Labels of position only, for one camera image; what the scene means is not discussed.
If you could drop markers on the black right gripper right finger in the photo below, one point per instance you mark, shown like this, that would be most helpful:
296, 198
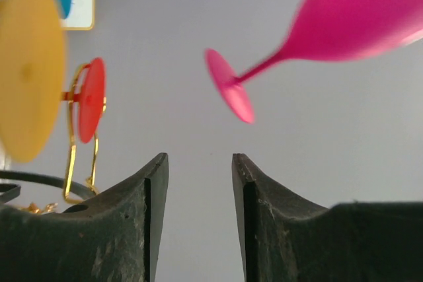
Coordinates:
285, 237

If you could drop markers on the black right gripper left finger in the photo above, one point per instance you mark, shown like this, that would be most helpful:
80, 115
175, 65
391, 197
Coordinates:
113, 236

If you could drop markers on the pink wine glass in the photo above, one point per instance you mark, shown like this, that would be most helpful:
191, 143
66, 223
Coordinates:
326, 30

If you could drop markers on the red wine glass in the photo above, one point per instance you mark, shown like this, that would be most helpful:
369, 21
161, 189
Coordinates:
88, 90

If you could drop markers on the yellow wine glass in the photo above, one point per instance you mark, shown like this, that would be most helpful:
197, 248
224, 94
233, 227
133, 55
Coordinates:
33, 61

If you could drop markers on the gold wire glass rack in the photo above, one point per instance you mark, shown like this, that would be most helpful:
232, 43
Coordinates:
71, 163

